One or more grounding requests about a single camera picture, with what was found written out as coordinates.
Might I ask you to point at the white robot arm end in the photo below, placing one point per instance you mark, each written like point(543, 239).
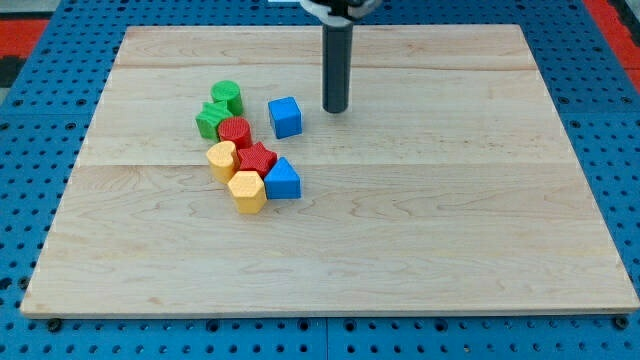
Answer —
point(340, 13)

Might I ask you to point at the blue triangle block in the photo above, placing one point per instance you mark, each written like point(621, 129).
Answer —
point(282, 181)

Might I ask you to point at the red star block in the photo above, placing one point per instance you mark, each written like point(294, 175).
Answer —
point(257, 158)

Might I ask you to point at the blue cube block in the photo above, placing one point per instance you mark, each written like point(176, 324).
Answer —
point(285, 117)

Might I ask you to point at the yellow hexagon block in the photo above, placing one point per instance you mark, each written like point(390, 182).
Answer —
point(248, 191)

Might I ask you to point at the red cylinder block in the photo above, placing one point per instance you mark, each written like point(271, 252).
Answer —
point(237, 130)

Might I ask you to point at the yellow heart block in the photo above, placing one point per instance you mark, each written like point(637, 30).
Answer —
point(223, 161)

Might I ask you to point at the green star block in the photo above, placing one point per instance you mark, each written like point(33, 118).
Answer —
point(210, 117)

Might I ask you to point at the green cylinder block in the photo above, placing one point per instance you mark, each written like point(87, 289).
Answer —
point(229, 92)

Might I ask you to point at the light wooden board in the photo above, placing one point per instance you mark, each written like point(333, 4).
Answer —
point(448, 188)

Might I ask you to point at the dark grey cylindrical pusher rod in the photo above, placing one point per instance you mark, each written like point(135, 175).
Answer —
point(336, 67)

